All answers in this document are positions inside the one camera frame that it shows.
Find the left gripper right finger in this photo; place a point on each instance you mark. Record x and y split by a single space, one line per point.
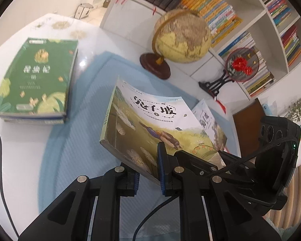
214 205

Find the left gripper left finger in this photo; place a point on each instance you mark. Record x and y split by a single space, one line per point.
86 208

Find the rabbit hill book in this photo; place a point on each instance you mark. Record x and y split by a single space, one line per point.
136 122

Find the stack of sorted books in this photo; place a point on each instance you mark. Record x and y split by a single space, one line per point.
36 85

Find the brown wooden door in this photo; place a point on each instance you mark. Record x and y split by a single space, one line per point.
247 124

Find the potted green plant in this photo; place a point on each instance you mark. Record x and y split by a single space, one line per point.
294 111

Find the light blue table mat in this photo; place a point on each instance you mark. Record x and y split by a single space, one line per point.
74 149

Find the round embroidered fan on stand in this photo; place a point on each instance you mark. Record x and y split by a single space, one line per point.
241 65

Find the white bookshelf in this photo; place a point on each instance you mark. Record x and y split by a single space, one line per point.
135 21

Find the antique yellow desk globe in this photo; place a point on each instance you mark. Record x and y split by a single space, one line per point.
181 36

